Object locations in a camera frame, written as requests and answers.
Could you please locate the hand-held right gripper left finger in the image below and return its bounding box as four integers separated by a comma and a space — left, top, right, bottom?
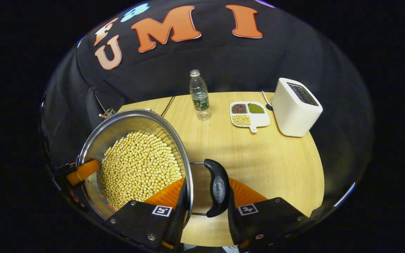
104, 177, 189, 251

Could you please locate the clear plastic water bottle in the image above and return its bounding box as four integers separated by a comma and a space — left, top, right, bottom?
189, 69, 212, 121

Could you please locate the black cable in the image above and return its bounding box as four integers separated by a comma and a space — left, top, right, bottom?
161, 96, 175, 117

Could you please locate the white toaster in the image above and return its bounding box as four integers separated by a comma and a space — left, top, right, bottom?
272, 78, 323, 137

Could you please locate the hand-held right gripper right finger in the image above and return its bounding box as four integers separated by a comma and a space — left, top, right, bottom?
227, 177, 311, 248

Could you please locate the steel pot with soybeans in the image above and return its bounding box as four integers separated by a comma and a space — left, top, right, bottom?
76, 109, 231, 220

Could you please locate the toaster power cord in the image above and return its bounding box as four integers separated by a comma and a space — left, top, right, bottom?
261, 91, 275, 111

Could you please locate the white divided bean plate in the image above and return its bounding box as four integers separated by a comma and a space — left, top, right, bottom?
230, 101, 271, 133

